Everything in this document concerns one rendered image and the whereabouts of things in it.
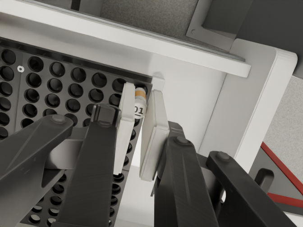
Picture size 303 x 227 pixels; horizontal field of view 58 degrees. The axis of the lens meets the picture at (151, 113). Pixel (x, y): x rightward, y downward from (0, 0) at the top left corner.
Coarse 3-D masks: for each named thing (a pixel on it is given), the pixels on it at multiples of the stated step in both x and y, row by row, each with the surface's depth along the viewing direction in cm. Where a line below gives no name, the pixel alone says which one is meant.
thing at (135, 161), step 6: (156, 78) 29; (162, 78) 29; (156, 84) 29; (162, 84) 29; (138, 138) 31; (138, 144) 31; (138, 150) 32; (138, 156) 32; (132, 162) 32; (138, 162) 32
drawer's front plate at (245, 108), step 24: (240, 48) 28; (264, 48) 22; (264, 72) 21; (288, 72) 21; (240, 96) 25; (264, 96) 21; (216, 120) 30; (240, 120) 24; (264, 120) 22; (216, 144) 28; (240, 144) 23
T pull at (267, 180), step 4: (264, 168) 26; (260, 172) 26; (264, 172) 26; (268, 172) 26; (272, 172) 26; (256, 176) 27; (260, 176) 26; (264, 176) 26; (268, 176) 26; (272, 176) 26; (256, 180) 27; (260, 180) 26; (264, 180) 26; (268, 180) 26; (272, 180) 26; (260, 184) 26; (264, 184) 26; (268, 184) 26; (264, 188) 26; (268, 188) 26
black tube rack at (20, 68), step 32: (0, 64) 23; (32, 64) 24; (64, 64) 23; (96, 64) 26; (0, 96) 24; (32, 96) 27; (64, 96) 24; (96, 96) 27; (0, 128) 28; (64, 192) 27; (32, 224) 28
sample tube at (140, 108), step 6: (138, 90) 22; (144, 90) 23; (138, 96) 20; (144, 96) 21; (138, 102) 19; (144, 102) 19; (138, 108) 19; (144, 108) 19; (138, 114) 19; (144, 114) 19
